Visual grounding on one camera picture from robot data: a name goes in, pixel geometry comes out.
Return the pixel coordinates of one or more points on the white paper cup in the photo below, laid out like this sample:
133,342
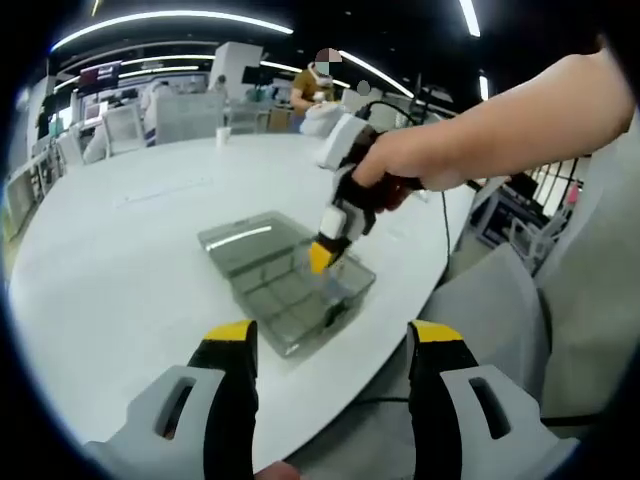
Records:
223,136

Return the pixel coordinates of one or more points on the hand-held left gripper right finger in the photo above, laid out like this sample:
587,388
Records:
465,430

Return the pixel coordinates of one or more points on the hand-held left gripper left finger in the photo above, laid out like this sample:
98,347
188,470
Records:
175,430

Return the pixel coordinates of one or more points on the person's right hand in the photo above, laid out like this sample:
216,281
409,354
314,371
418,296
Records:
420,155

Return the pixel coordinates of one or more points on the person's left hand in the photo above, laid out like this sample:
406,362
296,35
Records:
280,471

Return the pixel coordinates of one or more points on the clear plastic organizer box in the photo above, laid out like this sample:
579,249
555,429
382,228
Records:
265,280

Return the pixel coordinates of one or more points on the grey mesh office chair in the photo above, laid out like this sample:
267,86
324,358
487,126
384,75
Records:
485,310

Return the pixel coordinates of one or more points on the translucent partition panel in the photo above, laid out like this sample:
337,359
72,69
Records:
190,117

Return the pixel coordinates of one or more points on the person's pale shirt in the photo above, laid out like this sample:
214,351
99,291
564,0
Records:
590,300

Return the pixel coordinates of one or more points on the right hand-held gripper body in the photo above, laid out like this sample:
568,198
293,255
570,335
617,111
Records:
342,142

